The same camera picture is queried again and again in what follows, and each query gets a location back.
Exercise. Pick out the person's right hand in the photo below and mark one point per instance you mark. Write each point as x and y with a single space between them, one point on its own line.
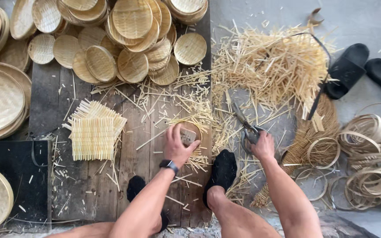
264 148

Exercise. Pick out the person's left hand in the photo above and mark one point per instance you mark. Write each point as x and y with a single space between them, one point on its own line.
174 148

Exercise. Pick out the person's right fingers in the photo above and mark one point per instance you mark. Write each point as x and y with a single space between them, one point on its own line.
262 138

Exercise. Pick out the grey metal scissors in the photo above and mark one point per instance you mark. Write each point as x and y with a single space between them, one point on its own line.
247 127

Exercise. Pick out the small wooden block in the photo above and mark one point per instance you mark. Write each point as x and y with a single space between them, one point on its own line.
188 136

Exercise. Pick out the straw hand broom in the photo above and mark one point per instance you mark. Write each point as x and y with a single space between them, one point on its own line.
304 138

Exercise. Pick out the thin bamboo hoop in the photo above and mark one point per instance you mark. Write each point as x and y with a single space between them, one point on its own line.
309 145
298 177

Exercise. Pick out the person's right black sock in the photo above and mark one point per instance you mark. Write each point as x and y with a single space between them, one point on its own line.
223 168

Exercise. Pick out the person's black sock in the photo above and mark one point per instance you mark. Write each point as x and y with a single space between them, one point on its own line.
136 186
223 168

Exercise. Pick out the bamboo hoop with woven mat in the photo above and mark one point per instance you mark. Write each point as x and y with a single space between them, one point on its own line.
201 132

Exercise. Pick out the heap of bamboo strip cuttings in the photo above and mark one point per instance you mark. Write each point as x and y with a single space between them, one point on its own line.
273 66

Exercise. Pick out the person's right leg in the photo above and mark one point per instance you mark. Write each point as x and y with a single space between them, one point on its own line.
240 218

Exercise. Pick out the black smartwatch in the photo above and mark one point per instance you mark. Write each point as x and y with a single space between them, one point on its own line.
169 164

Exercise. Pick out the scattered bamboo cuttings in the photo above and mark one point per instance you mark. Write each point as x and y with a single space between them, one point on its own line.
164 96

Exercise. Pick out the pile of bamboo hoops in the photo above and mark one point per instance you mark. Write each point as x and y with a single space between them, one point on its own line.
372 158

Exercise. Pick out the curled bamboo shaving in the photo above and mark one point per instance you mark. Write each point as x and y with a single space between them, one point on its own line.
315 18

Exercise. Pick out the person's left black sock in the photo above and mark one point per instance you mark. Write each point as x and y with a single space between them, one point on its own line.
136 186

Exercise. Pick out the pile of small round trays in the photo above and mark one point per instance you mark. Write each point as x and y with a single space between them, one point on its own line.
131 36

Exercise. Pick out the stack of square woven mats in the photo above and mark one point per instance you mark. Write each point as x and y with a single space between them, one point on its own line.
93 137

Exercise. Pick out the weathered wooden plank board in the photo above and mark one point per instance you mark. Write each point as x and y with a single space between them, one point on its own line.
91 198

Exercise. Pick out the black board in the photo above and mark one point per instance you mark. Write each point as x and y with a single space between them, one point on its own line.
21 185

